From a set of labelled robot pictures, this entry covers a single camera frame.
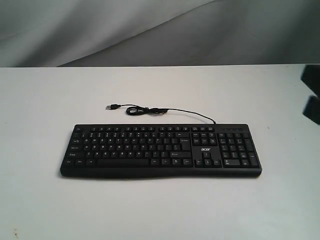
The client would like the black Acer keyboard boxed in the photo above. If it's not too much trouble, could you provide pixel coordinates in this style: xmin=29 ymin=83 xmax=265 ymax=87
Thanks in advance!
xmin=60 ymin=123 xmax=262 ymax=179

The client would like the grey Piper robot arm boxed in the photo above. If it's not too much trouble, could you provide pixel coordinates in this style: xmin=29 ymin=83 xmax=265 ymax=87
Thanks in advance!
xmin=300 ymin=64 xmax=320 ymax=126

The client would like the grey backdrop cloth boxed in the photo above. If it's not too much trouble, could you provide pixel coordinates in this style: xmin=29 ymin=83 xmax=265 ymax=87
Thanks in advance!
xmin=0 ymin=0 xmax=320 ymax=67

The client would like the black usb cable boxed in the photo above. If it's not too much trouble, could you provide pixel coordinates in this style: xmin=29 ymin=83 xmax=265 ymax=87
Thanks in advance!
xmin=104 ymin=102 xmax=218 ymax=125

